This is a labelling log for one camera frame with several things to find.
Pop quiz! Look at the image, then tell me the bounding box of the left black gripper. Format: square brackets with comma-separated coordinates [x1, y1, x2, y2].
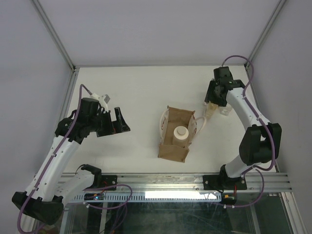
[89, 107, 130, 137]

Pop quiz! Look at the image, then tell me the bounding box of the yellow liquid bottle white cap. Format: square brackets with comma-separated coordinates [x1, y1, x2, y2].
[204, 102, 218, 120]

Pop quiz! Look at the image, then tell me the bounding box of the clear square bottle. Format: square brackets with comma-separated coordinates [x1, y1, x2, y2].
[218, 104, 233, 116]

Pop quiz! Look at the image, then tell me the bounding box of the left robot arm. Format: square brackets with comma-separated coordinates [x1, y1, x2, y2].
[12, 97, 130, 225]

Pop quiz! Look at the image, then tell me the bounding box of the burlap canvas tote bag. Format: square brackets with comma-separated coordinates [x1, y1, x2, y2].
[158, 106, 207, 163]

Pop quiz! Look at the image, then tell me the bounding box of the white round cap bottle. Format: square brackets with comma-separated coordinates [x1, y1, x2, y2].
[173, 126, 189, 148]

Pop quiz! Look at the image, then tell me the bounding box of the small circuit board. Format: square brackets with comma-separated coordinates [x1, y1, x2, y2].
[84, 193, 106, 201]

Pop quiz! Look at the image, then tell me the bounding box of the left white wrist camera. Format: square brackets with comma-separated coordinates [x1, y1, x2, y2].
[90, 93, 110, 110]

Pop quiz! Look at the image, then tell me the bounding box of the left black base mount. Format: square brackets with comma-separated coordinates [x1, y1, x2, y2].
[98, 175, 117, 192]

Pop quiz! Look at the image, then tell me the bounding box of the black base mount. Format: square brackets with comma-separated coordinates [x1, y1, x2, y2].
[98, 175, 117, 192]
[202, 175, 247, 192]

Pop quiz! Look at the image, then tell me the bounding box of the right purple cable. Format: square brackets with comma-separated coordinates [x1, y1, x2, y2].
[221, 55, 280, 209]

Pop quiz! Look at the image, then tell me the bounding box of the purple cable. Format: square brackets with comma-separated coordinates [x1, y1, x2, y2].
[221, 55, 280, 209]
[17, 84, 95, 234]

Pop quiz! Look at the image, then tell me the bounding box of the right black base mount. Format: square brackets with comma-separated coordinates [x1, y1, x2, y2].
[202, 175, 247, 192]

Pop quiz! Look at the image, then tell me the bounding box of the aluminium mounting rail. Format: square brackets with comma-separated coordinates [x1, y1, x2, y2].
[103, 172, 293, 193]

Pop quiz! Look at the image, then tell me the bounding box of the slotted cable duct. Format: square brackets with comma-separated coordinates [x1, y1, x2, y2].
[71, 190, 221, 203]

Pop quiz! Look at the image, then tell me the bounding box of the left aluminium frame post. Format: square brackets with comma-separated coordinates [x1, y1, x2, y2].
[30, 0, 75, 71]

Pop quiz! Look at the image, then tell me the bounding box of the aluminium frame post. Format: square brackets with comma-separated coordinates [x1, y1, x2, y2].
[30, 0, 75, 71]
[248, 0, 288, 62]

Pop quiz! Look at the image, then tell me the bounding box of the right aluminium frame post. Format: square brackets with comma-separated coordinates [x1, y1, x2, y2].
[248, 0, 288, 62]

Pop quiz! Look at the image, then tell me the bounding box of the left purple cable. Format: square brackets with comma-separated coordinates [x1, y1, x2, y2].
[17, 84, 95, 234]

